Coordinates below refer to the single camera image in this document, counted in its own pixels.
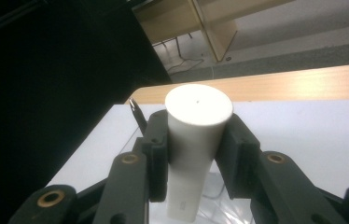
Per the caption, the white table cover sheet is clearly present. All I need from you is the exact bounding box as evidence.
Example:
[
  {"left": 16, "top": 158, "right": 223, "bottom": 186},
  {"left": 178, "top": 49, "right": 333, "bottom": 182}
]
[{"left": 46, "top": 99, "right": 349, "bottom": 224}]

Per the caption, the black curtain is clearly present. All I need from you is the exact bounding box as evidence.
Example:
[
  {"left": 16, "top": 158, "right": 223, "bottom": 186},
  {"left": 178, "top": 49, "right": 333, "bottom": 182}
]
[{"left": 0, "top": 0, "right": 173, "bottom": 224}]

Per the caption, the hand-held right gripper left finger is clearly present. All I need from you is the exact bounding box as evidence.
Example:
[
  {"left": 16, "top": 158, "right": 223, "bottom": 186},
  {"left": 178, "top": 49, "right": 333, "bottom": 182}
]
[{"left": 133, "top": 108, "right": 170, "bottom": 203}]

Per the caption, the white cylindrical stick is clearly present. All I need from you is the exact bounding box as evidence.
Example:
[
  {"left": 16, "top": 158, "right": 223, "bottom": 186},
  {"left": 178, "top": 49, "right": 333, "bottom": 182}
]
[{"left": 164, "top": 83, "right": 234, "bottom": 224}]

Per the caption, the clear plastic desk organizer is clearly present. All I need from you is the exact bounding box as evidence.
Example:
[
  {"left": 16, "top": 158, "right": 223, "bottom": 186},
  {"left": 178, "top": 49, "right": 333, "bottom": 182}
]
[{"left": 122, "top": 133, "right": 255, "bottom": 224}]

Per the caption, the thin black metal leg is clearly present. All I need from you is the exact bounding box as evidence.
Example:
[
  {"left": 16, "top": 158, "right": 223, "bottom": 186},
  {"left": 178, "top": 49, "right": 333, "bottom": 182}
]
[{"left": 151, "top": 32, "right": 194, "bottom": 59}]

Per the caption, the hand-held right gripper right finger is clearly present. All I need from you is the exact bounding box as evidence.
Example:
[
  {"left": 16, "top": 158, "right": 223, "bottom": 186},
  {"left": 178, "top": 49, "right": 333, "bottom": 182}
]
[{"left": 215, "top": 112, "right": 263, "bottom": 201}]

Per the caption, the black pen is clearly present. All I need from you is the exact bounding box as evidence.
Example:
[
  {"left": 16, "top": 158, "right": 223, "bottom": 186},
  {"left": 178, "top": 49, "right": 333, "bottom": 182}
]
[{"left": 128, "top": 97, "right": 148, "bottom": 135}]

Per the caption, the black floor cable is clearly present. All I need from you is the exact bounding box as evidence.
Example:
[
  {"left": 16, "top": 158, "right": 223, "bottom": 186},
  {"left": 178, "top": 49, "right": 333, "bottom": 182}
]
[{"left": 165, "top": 57, "right": 206, "bottom": 75}]

